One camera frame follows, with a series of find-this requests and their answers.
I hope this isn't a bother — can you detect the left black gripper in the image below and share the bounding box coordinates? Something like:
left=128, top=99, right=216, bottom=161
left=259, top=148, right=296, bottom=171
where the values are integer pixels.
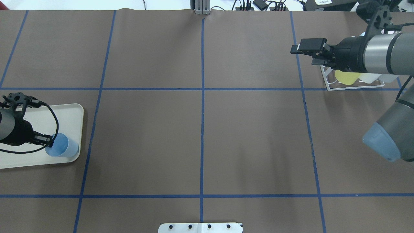
left=2, top=120, right=53, bottom=147

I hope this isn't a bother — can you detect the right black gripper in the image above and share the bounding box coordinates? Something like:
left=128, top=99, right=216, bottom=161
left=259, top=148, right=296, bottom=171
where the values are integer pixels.
left=290, top=36, right=368, bottom=73

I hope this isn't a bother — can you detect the yellow cup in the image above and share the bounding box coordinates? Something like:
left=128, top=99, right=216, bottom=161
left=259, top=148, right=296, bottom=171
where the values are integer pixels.
left=334, top=70, right=360, bottom=85

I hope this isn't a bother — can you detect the pale green cup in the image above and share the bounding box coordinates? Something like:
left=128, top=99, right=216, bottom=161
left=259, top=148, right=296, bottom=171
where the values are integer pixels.
left=358, top=73, right=382, bottom=84

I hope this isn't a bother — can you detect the white ikea cup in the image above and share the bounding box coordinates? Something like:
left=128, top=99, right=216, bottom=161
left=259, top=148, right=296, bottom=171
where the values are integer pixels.
left=379, top=74, right=399, bottom=83

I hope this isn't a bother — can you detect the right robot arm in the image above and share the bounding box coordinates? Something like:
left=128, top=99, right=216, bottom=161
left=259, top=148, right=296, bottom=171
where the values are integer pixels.
left=290, top=31, right=414, bottom=162

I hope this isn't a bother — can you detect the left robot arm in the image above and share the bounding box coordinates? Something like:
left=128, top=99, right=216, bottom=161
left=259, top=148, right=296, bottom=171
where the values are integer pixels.
left=0, top=110, right=53, bottom=146

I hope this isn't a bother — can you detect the black label printer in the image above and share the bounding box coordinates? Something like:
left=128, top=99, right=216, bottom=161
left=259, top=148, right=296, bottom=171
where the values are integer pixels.
left=303, top=0, right=358, bottom=12

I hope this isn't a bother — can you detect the cream plastic tray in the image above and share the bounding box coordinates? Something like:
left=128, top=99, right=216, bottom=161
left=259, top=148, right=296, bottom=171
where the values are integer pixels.
left=0, top=103, right=84, bottom=169

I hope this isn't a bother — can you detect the orange black usb hub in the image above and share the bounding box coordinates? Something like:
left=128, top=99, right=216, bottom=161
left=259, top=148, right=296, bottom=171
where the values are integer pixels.
left=232, top=0, right=254, bottom=11
left=268, top=0, right=288, bottom=11

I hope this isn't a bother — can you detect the black power adapter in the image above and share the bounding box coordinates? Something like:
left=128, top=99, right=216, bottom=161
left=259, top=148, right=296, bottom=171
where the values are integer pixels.
left=253, top=0, right=268, bottom=11

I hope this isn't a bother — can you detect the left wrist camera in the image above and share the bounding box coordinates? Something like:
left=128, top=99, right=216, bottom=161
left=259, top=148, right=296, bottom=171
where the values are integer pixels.
left=1, top=92, right=43, bottom=119

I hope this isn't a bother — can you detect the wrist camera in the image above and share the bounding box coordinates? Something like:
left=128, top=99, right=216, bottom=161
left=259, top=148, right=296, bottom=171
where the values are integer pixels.
left=356, top=0, right=403, bottom=36
left=1, top=92, right=43, bottom=119

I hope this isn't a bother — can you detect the white wire cup rack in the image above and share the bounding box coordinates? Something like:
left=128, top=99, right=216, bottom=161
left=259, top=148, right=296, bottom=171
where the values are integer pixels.
left=320, top=65, right=399, bottom=91

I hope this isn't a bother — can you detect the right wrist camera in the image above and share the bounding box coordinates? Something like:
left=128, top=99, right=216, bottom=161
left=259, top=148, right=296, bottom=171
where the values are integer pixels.
left=356, top=0, right=403, bottom=36

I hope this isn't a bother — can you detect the aluminium frame post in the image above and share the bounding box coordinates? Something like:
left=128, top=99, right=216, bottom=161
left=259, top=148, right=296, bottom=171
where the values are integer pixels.
left=190, top=0, right=211, bottom=15

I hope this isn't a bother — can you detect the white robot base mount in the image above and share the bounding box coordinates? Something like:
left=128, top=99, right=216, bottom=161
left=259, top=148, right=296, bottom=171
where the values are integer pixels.
left=158, top=222, right=244, bottom=233

